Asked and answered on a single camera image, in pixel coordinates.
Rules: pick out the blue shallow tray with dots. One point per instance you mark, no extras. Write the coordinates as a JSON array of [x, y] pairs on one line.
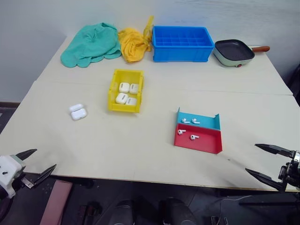
[[206, 122]]

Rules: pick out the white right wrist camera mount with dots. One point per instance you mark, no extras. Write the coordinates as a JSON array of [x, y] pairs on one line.
[[297, 156]]

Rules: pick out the yellow plastic bin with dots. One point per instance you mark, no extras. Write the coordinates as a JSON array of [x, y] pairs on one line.
[[112, 103]]

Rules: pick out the red shallow tray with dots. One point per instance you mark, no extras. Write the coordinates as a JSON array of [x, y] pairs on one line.
[[206, 140]]

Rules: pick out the white earbud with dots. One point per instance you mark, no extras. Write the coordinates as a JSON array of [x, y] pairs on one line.
[[185, 121], [193, 137], [181, 132], [195, 121]]

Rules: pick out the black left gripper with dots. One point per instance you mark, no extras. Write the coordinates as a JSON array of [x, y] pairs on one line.
[[26, 182]]

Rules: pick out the yellow cloth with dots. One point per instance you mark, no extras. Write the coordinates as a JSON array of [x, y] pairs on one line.
[[132, 47]]

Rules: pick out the dark rounded shape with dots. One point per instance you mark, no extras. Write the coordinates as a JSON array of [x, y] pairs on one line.
[[125, 212]]

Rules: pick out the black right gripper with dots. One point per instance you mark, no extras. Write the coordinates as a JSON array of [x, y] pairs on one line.
[[291, 175]]

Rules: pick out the white earbud case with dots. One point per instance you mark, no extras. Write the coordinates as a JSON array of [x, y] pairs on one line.
[[133, 88], [78, 113], [121, 98], [123, 87], [131, 101]]

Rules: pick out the green electric frying pan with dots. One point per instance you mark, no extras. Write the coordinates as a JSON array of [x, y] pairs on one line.
[[234, 52]]

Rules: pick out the blue compartment crate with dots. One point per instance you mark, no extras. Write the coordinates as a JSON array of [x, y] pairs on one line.
[[182, 52]]

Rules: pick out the pink board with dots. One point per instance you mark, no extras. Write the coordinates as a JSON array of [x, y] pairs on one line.
[[58, 201]]

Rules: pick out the green cloth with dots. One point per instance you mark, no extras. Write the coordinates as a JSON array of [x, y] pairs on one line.
[[89, 47]]

